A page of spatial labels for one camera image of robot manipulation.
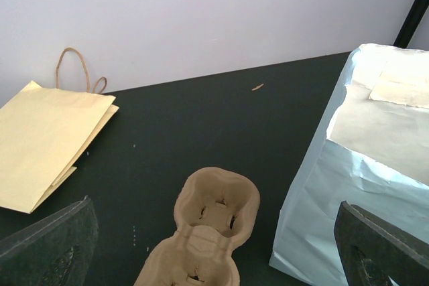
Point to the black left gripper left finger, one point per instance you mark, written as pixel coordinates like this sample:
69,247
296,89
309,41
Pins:
57,250

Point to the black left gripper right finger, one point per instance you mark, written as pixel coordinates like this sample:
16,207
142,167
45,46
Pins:
374,252

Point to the light blue paper bag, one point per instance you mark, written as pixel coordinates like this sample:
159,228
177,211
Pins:
370,149

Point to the brown kraft paper bag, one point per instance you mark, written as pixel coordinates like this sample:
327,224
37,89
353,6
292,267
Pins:
43,132

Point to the small brown debris strip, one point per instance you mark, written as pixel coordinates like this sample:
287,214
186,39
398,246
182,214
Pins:
257,87

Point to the black frame post right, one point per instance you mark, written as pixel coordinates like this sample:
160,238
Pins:
411,23

